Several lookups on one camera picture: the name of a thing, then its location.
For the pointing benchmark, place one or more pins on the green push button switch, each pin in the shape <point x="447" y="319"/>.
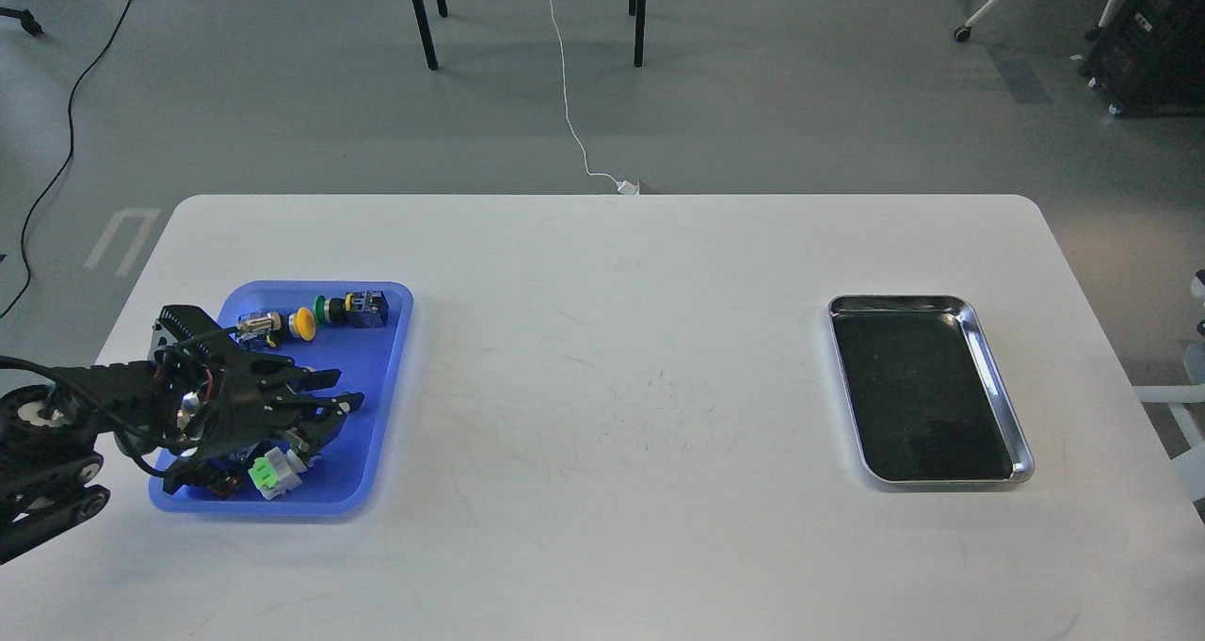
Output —
<point x="363" y="309"/>

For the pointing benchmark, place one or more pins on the yellow push button switch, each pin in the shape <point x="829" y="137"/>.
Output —
<point x="262" y="330"/>

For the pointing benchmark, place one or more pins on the green white selector switch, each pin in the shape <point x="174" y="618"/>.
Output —
<point x="277" y="472"/>

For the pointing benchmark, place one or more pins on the blue plastic tray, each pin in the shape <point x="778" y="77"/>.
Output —
<point x="343" y="476"/>

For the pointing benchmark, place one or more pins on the black table leg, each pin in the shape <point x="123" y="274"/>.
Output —
<point x="424" y="29"/>
<point x="638" y="9"/>

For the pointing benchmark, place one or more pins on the black equipment cart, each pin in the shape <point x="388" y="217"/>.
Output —
<point x="1149" y="60"/>

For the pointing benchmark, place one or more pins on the red emergency stop button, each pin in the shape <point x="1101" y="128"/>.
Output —
<point x="220" y="477"/>

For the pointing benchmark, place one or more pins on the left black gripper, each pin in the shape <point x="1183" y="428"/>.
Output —
<point x="239" y="404"/>

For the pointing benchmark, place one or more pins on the black table leg right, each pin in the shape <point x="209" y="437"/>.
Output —
<point x="638" y="9"/>

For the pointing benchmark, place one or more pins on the black table leg left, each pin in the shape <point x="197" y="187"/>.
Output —
<point x="424" y="29"/>

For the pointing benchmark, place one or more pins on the silver metal tray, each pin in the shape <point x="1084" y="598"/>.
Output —
<point x="929" y="407"/>

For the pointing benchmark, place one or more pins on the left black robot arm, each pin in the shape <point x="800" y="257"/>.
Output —
<point x="50" y="429"/>

